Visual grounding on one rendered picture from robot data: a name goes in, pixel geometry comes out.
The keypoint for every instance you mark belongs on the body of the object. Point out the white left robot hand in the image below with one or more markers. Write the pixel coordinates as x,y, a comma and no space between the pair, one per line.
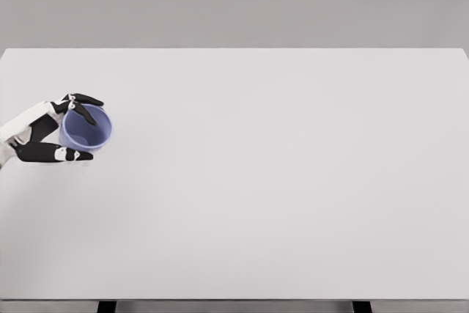
34,133

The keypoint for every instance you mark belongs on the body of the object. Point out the blue plastic cup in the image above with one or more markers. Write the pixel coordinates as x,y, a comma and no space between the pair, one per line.
86,128

